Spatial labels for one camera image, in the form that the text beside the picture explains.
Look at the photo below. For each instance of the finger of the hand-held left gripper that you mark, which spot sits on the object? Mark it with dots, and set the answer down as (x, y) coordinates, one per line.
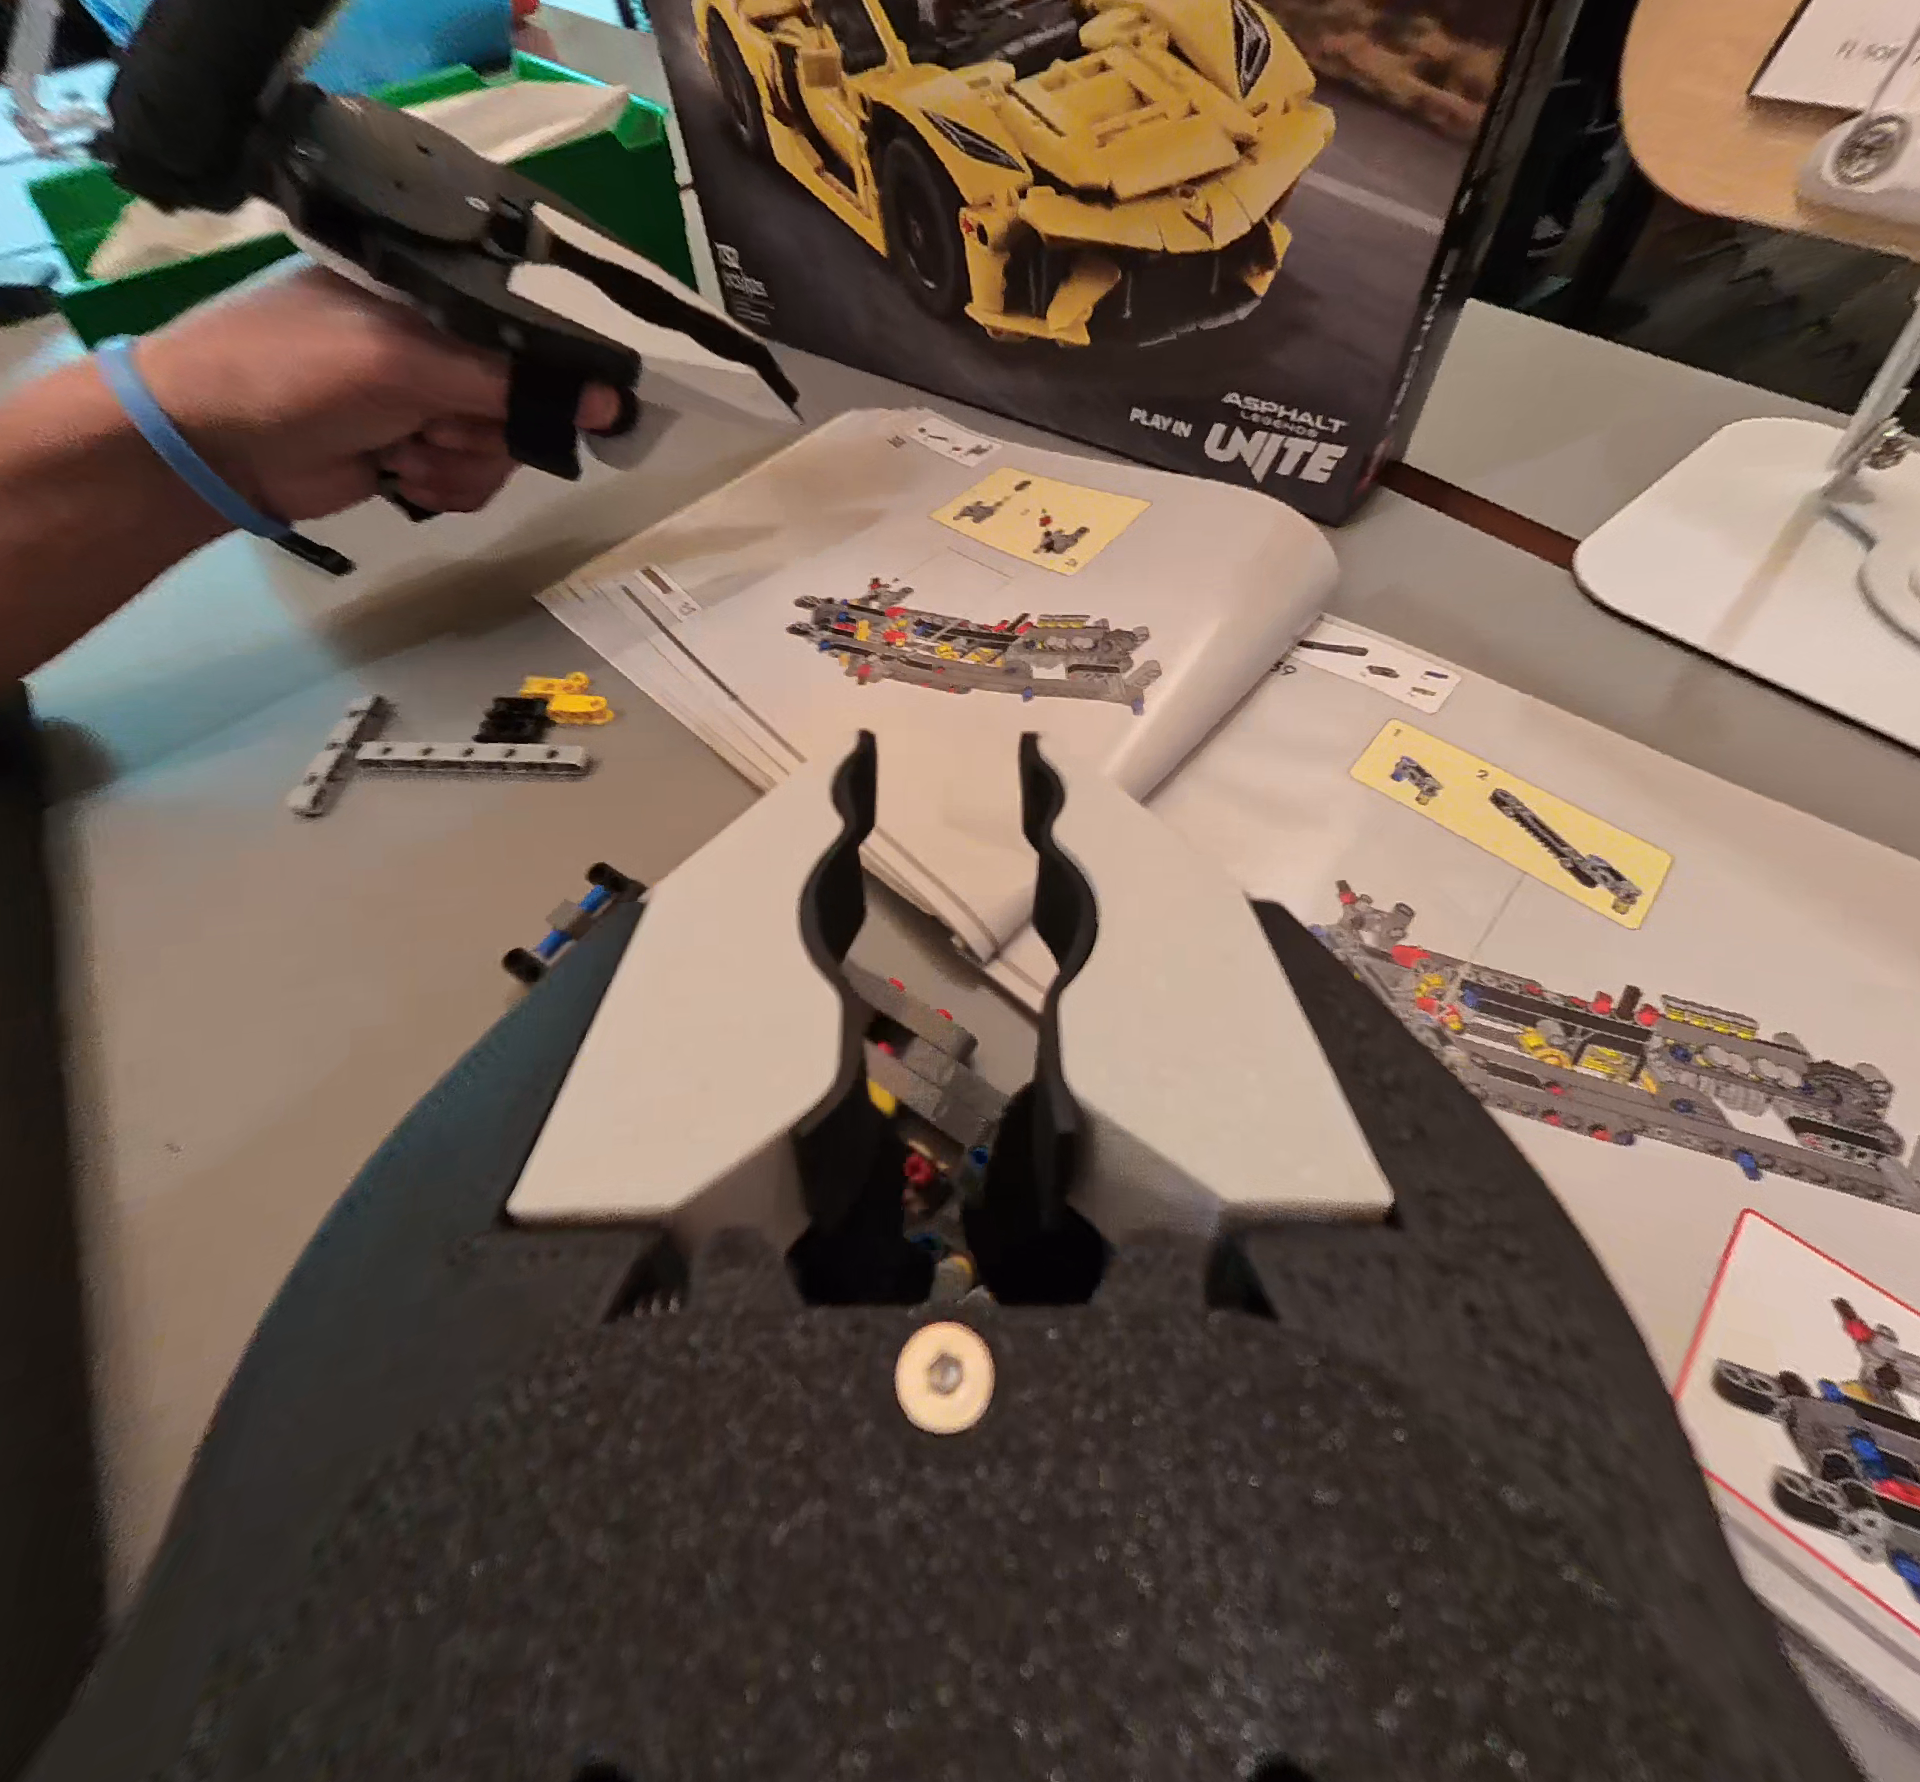
(614, 264)
(676, 373)

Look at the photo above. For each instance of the yellow lego connector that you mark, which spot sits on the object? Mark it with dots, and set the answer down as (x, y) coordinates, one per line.
(582, 710)
(549, 685)

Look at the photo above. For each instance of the black lego set box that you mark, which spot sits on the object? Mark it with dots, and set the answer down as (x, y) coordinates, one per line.
(1350, 313)

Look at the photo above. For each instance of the blue wristband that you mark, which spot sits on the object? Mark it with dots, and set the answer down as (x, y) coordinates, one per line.
(195, 449)

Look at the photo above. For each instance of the black perforated panel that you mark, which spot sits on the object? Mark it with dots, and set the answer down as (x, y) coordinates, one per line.
(38, 1212)

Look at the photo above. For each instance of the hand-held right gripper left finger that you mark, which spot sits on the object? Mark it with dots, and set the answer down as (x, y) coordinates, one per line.
(660, 1062)

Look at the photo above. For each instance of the multicoloured lego chassis assembly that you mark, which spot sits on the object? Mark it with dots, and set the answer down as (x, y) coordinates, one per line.
(915, 1047)

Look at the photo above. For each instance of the green plastic object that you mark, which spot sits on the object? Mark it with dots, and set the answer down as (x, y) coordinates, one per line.
(632, 178)

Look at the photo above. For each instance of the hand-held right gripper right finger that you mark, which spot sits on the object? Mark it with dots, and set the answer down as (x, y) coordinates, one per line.
(1231, 1062)

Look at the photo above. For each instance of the black lego connector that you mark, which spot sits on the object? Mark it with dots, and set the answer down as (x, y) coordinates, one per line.
(533, 718)
(497, 722)

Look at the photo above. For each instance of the lego instruction booklet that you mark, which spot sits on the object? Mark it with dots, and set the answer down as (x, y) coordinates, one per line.
(1200, 582)

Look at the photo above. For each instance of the blue cylinder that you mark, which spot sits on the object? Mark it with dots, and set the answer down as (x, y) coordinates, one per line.
(420, 19)

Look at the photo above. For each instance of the short light grey lego beam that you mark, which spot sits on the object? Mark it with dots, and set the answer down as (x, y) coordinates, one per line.
(338, 759)

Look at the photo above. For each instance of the person's left hand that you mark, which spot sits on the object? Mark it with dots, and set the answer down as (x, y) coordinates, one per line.
(331, 386)

